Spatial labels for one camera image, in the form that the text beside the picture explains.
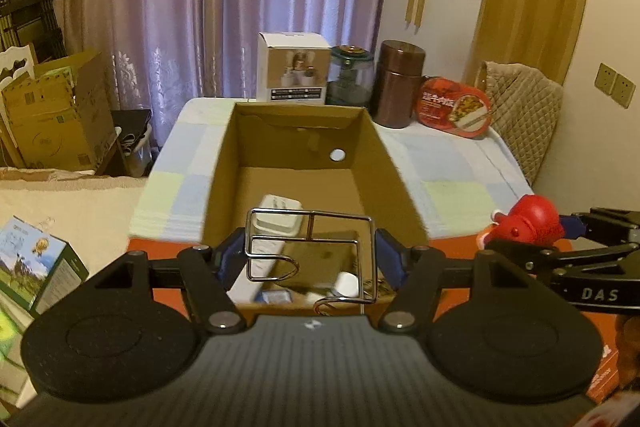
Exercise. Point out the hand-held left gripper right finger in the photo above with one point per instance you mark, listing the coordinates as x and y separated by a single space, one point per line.
389 257

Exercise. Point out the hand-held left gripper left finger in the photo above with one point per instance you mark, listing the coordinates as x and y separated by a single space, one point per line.
232 254

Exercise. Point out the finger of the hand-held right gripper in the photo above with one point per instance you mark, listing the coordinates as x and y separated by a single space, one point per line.
570 226
575 257

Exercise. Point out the brown key bunch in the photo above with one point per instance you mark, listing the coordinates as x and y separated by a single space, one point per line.
381 289

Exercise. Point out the red cat figurine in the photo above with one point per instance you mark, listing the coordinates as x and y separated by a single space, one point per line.
530 219

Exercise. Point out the small white round jar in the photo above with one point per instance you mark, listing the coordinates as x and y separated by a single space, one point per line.
347 284

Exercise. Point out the white remote control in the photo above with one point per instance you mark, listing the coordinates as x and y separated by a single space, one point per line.
275 217

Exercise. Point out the clear plastic box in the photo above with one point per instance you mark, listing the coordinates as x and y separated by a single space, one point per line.
275 297

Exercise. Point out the brown cardboard box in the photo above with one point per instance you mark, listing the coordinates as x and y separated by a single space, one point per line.
300 137

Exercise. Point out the red printed mat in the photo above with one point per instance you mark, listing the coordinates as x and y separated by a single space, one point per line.
602 332

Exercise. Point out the plaid pastel tablecloth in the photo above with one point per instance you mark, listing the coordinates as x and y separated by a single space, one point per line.
450 167

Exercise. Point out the quilted beige chair cover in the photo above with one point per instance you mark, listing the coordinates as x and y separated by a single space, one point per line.
525 117

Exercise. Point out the red instant meal box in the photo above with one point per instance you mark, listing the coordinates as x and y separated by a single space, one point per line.
450 107

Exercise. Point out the beige fringed blanket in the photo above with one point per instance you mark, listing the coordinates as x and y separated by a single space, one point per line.
75 212

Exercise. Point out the brown metal canister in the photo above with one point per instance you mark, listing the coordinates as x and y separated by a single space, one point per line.
400 87

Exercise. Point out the glass jar with green lid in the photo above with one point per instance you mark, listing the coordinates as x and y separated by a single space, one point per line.
350 77

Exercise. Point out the white product box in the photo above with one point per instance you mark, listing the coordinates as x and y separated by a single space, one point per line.
292 67

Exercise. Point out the colourful printed carton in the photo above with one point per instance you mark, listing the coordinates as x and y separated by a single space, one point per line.
35 267

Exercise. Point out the brown storage carton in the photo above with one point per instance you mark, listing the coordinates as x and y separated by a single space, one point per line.
65 127

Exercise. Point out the green printed package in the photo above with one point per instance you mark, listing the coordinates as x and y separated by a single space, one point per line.
10 332

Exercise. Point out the white chair back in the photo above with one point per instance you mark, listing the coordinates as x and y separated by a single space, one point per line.
12 57

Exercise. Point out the beige wall socket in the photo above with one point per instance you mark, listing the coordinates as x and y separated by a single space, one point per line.
605 80
624 91

